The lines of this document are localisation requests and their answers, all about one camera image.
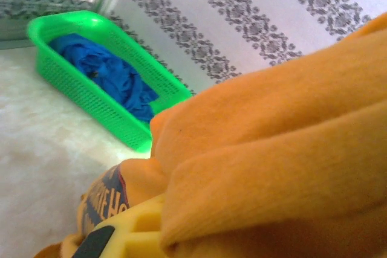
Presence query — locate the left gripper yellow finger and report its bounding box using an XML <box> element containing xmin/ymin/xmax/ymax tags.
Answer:
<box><xmin>60</xmin><ymin>193</ymin><xmax>171</xmax><ymax>258</ymax></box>

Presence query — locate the green plastic mesh basket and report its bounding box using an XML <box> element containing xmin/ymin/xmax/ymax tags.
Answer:
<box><xmin>26</xmin><ymin>10</ymin><xmax>194</xmax><ymax>153</ymax></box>

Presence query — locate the blue t-shirt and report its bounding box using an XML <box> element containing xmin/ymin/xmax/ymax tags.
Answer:
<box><xmin>48</xmin><ymin>33</ymin><xmax>160</xmax><ymax>123</ymax></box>

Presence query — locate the yellow t-shirt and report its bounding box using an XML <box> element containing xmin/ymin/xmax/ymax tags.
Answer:
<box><xmin>33</xmin><ymin>11</ymin><xmax>387</xmax><ymax>258</ymax></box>

